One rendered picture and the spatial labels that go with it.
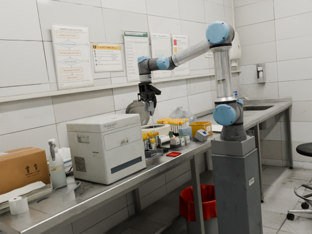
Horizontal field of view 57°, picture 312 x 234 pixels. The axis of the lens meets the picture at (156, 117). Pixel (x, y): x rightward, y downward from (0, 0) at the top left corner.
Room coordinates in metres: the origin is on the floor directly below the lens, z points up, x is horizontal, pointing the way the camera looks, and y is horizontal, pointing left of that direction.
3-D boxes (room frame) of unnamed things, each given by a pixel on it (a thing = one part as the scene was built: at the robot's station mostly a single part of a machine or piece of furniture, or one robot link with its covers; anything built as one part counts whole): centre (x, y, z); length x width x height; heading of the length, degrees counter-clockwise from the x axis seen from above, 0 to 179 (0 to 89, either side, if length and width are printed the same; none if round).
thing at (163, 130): (2.17, 0.03, 0.94); 0.30 x 0.24 x 0.12; 41
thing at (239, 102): (1.65, -0.44, 1.12); 0.13 x 0.12 x 0.14; 151
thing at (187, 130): (2.07, -0.20, 0.92); 0.10 x 0.07 x 0.10; 132
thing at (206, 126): (2.19, -0.33, 0.93); 0.13 x 0.13 x 0.10; 55
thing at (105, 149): (1.52, 0.27, 1.03); 0.31 x 0.27 x 0.30; 140
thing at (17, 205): (1.13, 0.60, 0.90); 0.06 x 0.06 x 0.06; 50
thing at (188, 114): (2.81, -0.30, 0.94); 0.20 x 0.17 x 0.14; 123
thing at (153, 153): (1.61, 0.07, 0.92); 0.21 x 0.07 x 0.05; 140
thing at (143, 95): (1.78, 0.04, 1.27); 0.09 x 0.08 x 0.12; 139
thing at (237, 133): (1.66, -0.44, 1.00); 0.15 x 0.15 x 0.10
